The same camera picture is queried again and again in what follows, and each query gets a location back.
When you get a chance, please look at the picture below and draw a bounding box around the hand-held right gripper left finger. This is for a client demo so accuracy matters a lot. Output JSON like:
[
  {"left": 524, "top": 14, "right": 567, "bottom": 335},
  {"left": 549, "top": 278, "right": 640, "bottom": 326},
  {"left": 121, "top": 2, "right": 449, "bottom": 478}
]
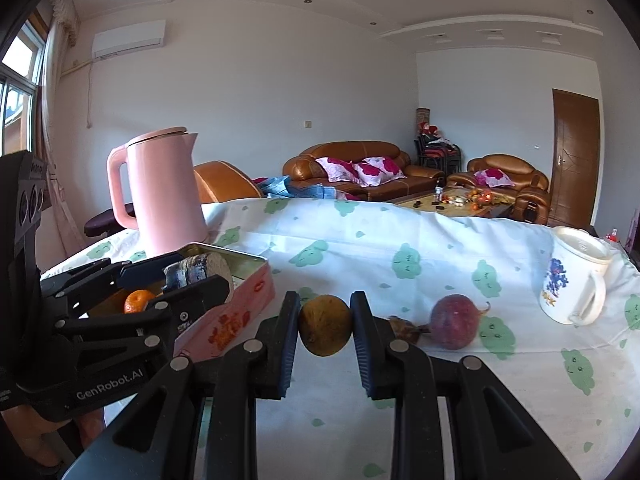
[{"left": 62, "top": 290, "right": 303, "bottom": 480}]

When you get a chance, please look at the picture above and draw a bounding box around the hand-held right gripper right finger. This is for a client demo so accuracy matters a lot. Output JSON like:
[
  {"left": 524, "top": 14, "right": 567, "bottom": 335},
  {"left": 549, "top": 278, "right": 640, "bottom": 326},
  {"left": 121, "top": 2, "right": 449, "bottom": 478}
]
[{"left": 349, "top": 290, "right": 581, "bottom": 480}]

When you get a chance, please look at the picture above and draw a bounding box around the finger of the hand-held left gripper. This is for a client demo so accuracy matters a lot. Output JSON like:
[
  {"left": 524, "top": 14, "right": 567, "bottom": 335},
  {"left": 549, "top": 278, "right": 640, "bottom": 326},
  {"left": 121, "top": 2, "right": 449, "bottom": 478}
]
[
  {"left": 55, "top": 277, "right": 233, "bottom": 349},
  {"left": 40, "top": 258, "right": 168, "bottom": 312}
]

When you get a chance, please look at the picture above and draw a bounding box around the pink metal tin box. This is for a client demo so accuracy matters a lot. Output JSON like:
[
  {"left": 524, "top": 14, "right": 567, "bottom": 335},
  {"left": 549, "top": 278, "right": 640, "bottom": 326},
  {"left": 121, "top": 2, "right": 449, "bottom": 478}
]
[{"left": 87, "top": 242, "right": 275, "bottom": 363}]

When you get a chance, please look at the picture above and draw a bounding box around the small yellow-brown fruit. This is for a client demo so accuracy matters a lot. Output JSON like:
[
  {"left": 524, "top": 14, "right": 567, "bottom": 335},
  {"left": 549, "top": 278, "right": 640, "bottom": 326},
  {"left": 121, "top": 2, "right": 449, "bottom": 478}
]
[{"left": 299, "top": 295, "right": 353, "bottom": 357}]

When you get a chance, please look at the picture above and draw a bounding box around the person's left hand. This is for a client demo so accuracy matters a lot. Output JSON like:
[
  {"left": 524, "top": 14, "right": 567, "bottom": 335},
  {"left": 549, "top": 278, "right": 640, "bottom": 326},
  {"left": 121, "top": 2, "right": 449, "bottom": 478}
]
[{"left": 0, "top": 405, "right": 106, "bottom": 468}]

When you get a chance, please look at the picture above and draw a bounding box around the small mandarin orange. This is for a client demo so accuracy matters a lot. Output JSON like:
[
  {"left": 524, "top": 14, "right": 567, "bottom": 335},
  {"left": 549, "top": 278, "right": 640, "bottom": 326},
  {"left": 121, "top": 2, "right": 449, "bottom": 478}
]
[{"left": 123, "top": 289, "right": 157, "bottom": 314}]

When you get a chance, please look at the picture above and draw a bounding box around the dark purple stool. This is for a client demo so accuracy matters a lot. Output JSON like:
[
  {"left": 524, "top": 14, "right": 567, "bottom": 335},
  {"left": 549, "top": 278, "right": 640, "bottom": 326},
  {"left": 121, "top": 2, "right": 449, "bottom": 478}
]
[{"left": 84, "top": 202, "right": 138, "bottom": 237}]

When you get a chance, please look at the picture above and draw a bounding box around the pink electric kettle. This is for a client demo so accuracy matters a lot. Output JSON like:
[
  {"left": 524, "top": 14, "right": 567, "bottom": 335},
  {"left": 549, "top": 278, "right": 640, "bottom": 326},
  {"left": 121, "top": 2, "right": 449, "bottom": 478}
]
[{"left": 106, "top": 127, "right": 210, "bottom": 257}]

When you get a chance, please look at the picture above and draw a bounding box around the white cloud-print tablecloth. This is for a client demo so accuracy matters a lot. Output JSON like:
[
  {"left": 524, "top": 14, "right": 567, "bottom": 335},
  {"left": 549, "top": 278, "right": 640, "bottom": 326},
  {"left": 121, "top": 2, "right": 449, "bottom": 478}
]
[{"left": 40, "top": 195, "right": 640, "bottom": 480}]

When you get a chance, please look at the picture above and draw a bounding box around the purple passion fruit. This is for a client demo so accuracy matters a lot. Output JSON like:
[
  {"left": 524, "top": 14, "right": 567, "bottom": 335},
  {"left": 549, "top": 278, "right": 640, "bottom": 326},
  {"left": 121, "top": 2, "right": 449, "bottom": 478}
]
[{"left": 430, "top": 294, "right": 492, "bottom": 351}]

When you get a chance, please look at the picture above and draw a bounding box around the orange leather chair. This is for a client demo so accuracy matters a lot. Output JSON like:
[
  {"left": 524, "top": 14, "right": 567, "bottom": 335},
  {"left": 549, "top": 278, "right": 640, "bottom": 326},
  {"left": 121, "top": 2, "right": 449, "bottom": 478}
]
[{"left": 193, "top": 160, "right": 265, "bottom": 205}]

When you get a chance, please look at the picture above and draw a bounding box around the blue cloth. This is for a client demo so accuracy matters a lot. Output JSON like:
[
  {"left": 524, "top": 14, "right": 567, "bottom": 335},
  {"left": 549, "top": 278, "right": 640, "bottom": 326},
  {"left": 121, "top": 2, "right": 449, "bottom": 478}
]
[{"left": 257, "top": 176, "right": 338, "bottom": 200}]

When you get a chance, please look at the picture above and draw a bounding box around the cluttered coffee table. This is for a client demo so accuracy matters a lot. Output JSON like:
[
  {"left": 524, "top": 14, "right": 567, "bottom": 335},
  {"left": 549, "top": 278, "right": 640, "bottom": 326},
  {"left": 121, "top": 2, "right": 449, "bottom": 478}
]
[{"left": 387, "top": 186, "right": 516, "bottom": 220}]

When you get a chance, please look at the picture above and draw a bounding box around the floral pillow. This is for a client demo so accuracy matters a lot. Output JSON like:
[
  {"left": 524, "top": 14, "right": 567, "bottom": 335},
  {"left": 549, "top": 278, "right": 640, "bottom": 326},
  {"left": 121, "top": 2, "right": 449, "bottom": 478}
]
[
  {"left": 315, "top": 156, "right": 361, "bottom": 184},
  {"left": 473, "top": 169, "right": 516, "bottom": 187},
  {"left": 354, "top": 156, "right": 406, "bottom": 180}
]

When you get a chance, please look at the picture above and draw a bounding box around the brown leather sofa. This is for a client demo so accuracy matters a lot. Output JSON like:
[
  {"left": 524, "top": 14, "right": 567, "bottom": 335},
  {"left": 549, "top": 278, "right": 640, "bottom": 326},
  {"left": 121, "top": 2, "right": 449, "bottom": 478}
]
[{"left": 282, "top": 141, "right": 446, "bottom": 202}]

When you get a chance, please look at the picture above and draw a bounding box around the stack of dark chairs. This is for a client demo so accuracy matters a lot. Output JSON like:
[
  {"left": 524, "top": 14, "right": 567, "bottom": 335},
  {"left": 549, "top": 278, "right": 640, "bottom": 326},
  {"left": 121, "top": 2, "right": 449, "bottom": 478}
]
[{"left": 414, "top": 132, "right": 462, "bottom": 173}]

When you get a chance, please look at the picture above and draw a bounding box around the white printed mug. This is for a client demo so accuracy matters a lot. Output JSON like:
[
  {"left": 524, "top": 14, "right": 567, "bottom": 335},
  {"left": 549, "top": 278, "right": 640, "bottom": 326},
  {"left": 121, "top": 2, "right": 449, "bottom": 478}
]
[{"left": 538, "top": 226, "right": 615, "bottom": 326}]

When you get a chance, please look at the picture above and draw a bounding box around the window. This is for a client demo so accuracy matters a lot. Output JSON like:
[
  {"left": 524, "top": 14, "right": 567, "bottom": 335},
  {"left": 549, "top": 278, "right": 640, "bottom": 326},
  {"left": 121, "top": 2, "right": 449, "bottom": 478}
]
[{"left": 0, "top": 15, "right": 46, "bottom": 156}]

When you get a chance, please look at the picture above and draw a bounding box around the light curtain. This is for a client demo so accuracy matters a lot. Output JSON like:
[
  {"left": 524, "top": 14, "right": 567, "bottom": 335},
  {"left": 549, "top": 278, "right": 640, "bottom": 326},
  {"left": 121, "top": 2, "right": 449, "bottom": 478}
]
[{"left": 37, "top": 0, "right": 81, "bottom": 201}]

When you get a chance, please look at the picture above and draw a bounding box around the brown leather armchair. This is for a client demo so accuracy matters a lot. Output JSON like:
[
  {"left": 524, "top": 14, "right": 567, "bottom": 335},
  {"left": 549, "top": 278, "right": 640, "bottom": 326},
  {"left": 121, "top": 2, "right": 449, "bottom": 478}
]
[{"left": 447, "top": 154, "right": 551, "bottom": 223}]

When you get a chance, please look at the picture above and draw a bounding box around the white air conditioner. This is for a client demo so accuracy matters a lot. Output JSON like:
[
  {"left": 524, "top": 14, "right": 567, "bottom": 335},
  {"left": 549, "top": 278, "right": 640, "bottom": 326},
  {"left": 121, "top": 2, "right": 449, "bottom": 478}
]
[{"left": 91, "top": 20, "right": 166, "bottom": 61}]

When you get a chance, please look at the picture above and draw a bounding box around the brown wooden door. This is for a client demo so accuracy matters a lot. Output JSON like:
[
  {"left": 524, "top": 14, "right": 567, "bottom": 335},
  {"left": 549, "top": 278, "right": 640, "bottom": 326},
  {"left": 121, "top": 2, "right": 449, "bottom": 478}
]
[{"left": 548, "top": 88, "right": 601, "bottom": 228}]

